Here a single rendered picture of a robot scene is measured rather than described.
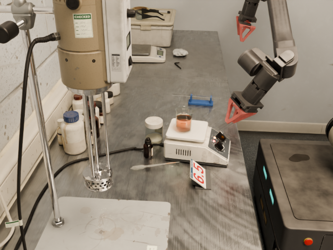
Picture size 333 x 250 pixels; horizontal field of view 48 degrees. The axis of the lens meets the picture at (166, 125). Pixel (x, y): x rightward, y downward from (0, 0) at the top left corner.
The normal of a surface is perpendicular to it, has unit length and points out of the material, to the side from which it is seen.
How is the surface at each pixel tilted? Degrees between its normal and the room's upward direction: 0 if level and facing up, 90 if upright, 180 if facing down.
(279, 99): 90
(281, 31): 33
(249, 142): 0
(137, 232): 0
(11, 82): 90
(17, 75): 90
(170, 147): 90
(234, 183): 0
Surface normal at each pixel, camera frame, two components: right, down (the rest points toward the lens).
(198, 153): -0.20, 0.48
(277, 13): -0.24, -0.42
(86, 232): 0.01, -0.87
